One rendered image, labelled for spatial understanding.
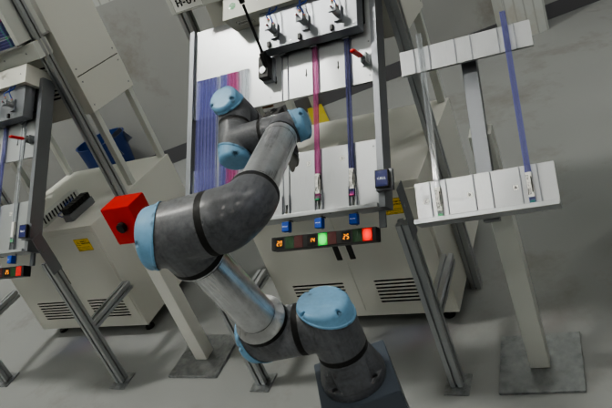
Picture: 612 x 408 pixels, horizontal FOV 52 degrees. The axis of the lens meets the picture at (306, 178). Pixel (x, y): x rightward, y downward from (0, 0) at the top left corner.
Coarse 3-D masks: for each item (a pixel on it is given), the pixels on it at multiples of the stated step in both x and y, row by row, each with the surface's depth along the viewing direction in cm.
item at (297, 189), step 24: (360, 144) 183; (288, 168) 193; (312, 168) 189; (336, 168) 185; (360, 168) 182; (192, 192) 209; (288, 192) 192; (312, 192) 187; (336, 192) 184; (360, 192) 180
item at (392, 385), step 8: (376, 344) 152; (384, 344) 151; (384, 352) 149; (384, 360) 146; (320, 368) 152; (392, 368) 143; (320, 376) 149; (392, 376) 141; (320, 384) 147; (384, 384) 140; (392, 384) 139; (400, 384) 153; (320, 392) 145; (376, 392) 139; (384, 392) 138; (392, 392) 137; (400, 392) 137; (320, 400) 143; (328, 400) 142; (368, 400) 137; (376, 400) 137; (384, 400) 137; (392, 400) 137; (400, 400) 138
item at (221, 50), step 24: (216, 48) 218; (240, 48) 213; (336, 48) 195; (360, 48) 190; (216, 72) 216; (288, 72) 201; (336, 72) 193; (360, 72) 189; (264, 96) 204; (288, 96) 199
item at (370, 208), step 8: (336, 208) 180; (344, 208) 179; (352, 208) 178; (360, 208) 177; (368, 208) 176; (376, 208) 176; (272, 216) 190; (280, 216) 188; (288, 216) 187; (296, 216) 186; (304, 216) 185; (312, 216) 186; (320, 216) 186; (328, 216) 186; (336, 216) 186; (272, 224) 197
